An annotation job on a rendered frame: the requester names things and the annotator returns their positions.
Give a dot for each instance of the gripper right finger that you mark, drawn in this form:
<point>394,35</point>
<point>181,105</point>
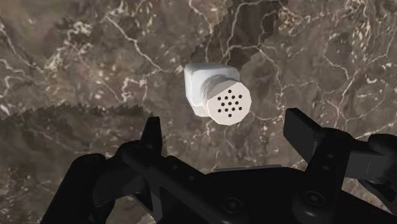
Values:
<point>335,149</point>

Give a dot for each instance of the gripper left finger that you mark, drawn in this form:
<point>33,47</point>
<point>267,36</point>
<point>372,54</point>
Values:
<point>130,173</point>

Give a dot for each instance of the white salt shaker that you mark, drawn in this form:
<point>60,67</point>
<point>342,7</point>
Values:
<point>217,93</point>

